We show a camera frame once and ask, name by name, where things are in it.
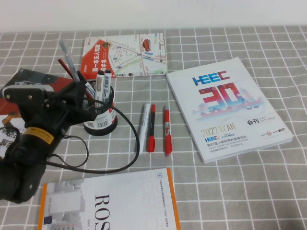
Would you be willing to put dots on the white marker black cap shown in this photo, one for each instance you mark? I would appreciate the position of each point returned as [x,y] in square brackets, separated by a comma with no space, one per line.
[90,89]
[106,86]
[99,88]

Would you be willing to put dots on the grey pen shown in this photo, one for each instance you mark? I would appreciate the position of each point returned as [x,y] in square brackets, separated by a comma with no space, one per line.
[67,55]

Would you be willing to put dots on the white HEEC show catalogue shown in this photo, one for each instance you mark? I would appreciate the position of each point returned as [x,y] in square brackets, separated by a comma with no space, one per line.
[227,112]

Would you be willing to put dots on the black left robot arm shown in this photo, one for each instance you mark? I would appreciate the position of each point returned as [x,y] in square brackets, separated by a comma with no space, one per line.
[21,172]

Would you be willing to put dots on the red map cover book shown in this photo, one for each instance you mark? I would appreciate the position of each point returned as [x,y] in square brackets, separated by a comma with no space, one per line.
[129,55]

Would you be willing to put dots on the black mesh pen holder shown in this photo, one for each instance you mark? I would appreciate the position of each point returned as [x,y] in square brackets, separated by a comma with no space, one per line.
[105,122]

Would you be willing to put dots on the orange edged ROS book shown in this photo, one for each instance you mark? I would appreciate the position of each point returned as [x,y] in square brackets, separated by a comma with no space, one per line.
[120,203]

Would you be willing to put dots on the red black marker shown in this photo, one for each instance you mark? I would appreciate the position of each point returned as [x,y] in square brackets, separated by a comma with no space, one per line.
[151,143]

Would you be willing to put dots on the all white marker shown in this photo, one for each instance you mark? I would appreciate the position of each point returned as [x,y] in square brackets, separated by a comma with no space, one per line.
[143,129]

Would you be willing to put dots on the red pen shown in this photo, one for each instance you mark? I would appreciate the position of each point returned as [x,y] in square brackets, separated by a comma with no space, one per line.
[167,129]

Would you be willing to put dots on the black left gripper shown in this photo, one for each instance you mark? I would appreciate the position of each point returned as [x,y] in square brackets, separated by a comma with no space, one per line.
[64,107]

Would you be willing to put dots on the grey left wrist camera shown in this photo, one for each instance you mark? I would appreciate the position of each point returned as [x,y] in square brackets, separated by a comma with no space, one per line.
[24,94]

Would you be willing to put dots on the grey white checked tablecloth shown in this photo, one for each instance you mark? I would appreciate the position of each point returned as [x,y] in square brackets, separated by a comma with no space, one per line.
[239,191]

